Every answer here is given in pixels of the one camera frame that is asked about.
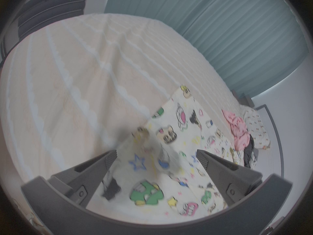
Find blue-green curtain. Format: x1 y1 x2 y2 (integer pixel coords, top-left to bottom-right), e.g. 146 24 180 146
104 0 307 96

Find pile of clothes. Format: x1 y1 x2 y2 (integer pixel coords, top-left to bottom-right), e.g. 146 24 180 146
242 134 260 168

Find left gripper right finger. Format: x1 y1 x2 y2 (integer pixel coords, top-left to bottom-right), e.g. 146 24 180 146
197 149 262 206

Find bed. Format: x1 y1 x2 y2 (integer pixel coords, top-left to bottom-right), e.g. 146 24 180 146
0 13 285 220

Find pink garment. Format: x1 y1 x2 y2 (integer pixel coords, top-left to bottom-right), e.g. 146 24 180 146
221 109 251 151

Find white printed pyjama top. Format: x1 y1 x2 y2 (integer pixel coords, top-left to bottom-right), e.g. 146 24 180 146
86 85 245 216

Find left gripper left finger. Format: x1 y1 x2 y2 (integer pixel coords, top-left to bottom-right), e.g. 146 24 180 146
50 150 118 208

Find white printed pillow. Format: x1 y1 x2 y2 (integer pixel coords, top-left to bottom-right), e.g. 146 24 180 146
243 107 270 150

